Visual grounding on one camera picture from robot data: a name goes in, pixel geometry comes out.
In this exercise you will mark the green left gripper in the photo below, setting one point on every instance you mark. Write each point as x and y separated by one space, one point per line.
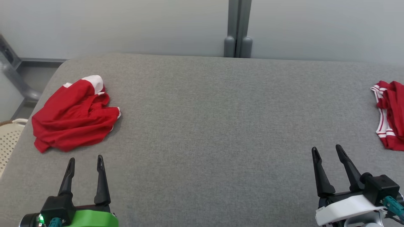
94 219

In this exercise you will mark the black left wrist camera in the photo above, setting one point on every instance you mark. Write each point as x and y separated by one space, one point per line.
58 206

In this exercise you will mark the red and white garment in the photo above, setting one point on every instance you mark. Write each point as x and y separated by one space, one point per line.
72 119

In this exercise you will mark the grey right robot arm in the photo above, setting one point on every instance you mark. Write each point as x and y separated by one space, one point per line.
364 221

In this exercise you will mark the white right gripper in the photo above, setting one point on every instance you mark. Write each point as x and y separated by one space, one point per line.
344 208

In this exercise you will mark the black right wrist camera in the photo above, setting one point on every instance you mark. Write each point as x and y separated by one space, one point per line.
380 187

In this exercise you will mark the grey double partition post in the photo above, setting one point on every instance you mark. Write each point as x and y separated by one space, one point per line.
238 28

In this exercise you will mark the grey slotted partition post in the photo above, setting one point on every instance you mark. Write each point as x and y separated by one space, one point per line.
14 75

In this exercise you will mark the red Bulls 23 jersey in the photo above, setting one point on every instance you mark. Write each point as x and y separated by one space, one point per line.
393 116

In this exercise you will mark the cream plastic laundry basket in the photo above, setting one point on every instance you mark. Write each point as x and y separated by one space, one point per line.
9 142

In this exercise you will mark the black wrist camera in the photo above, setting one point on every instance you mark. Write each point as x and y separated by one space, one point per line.
380 187
58 206

